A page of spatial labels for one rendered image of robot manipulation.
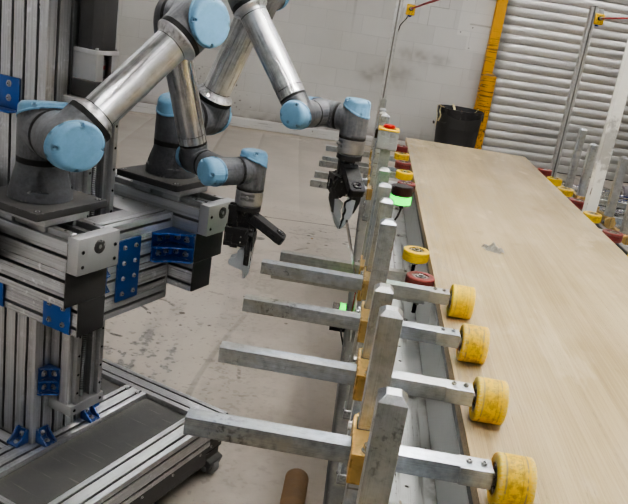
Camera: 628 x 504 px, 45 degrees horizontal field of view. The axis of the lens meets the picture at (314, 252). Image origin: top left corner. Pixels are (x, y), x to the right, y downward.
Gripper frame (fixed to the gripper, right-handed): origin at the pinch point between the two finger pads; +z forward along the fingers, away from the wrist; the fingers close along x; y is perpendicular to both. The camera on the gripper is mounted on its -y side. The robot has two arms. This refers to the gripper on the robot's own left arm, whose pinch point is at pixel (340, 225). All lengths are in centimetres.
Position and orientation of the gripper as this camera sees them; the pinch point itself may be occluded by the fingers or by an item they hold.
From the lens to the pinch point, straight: 213.7
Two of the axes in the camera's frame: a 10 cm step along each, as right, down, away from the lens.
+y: -2.6, -3.3, 9.1
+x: -9.6, -0.6, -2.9
